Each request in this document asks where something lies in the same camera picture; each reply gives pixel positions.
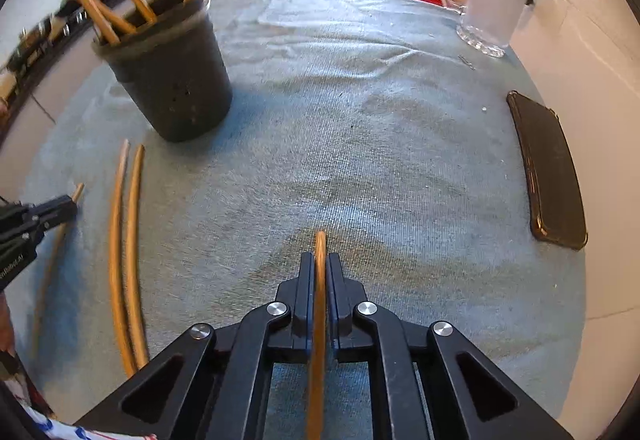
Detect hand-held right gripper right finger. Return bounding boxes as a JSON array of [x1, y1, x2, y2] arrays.
[[326, 252, 573, 440]]

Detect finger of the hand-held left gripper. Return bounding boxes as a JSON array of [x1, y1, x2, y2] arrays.
[[30, 212, 80, 241], [22, 194, 80, 219]]

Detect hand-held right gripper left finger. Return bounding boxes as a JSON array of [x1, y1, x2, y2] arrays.
[[75, 251, 317, 440]]

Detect grey perforated utensil holder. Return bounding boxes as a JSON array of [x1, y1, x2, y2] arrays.
[[91, 0, 234, 143]]

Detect printed white blue cloth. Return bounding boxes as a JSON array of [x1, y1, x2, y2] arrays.
[[20, 402, 156, 440]]

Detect smartphone in clear case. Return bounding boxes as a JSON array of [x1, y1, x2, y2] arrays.
[[506, 90, 589, 252]]

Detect clear glass mug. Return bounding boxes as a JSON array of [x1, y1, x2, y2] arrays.
[[439, 0, 538, 59]]

